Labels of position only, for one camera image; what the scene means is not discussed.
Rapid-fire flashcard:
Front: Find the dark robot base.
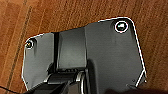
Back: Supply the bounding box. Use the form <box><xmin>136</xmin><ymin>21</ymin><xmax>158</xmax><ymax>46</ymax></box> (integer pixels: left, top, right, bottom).
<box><xmin>20</xmin><ymin>17</ymin><xmax>148</xmax><ymax>94</ymax></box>

